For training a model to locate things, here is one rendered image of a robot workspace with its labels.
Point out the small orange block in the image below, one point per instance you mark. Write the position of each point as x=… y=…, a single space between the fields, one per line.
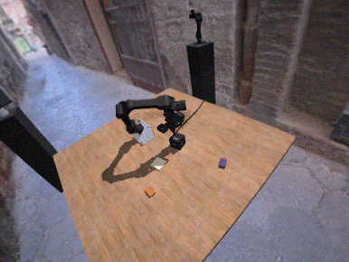
x=149 y=191

